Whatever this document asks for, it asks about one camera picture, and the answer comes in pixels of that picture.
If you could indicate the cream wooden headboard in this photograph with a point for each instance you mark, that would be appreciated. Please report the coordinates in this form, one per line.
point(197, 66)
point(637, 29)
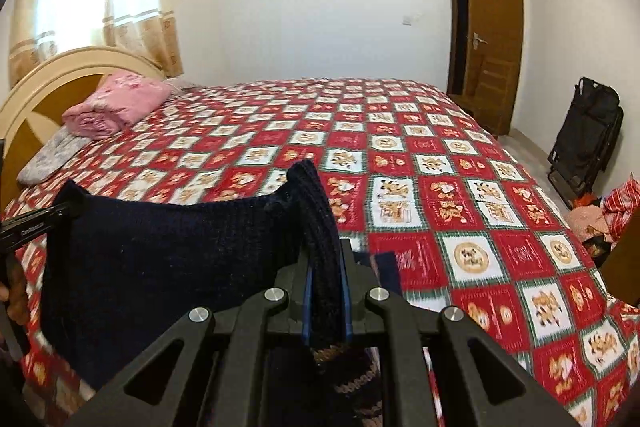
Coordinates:
point(45, 92)

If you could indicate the person's left hand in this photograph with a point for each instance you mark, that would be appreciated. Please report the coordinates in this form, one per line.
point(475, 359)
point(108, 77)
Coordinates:
point(19, 292)

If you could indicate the brown wooden cabinet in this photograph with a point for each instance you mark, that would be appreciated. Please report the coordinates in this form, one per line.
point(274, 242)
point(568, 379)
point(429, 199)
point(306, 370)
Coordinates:
point(622, 267)

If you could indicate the red checked cloth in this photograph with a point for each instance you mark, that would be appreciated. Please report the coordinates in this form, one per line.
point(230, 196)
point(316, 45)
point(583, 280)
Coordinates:
point(622, 204)

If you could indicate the pink cloth pile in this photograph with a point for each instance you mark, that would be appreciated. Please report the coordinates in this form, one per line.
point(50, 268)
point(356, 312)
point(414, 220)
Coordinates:
point(587, 222)

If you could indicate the brown wooden door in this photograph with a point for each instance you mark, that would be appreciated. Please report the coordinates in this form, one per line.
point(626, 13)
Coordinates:
point(492, 7)

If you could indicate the navy patterned knit sweater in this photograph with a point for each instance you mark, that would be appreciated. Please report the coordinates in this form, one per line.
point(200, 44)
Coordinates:
point(150, 277)

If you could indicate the pink folded blanket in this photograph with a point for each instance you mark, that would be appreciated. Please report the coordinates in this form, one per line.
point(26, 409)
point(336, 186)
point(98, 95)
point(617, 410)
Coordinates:
point(120, 104)

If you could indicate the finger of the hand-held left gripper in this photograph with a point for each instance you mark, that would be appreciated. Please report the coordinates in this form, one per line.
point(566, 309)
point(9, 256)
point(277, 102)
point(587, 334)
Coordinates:
point(30, 227)

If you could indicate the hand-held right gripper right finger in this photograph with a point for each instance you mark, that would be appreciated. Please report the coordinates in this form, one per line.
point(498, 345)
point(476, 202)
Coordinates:
point(348, 302)

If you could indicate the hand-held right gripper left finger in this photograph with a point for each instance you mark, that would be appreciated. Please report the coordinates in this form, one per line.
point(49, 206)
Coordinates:
point(307, 312)

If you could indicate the grey pillow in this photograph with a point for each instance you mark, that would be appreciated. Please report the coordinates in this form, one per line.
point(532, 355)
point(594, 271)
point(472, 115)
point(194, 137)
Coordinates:
point(50, 157)

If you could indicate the red printed bed blanket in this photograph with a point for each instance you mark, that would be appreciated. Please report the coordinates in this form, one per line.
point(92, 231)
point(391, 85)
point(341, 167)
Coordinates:
point(450, 187)

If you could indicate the white wall switch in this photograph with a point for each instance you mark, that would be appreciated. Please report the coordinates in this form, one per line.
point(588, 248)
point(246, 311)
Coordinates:
point(408, 20)

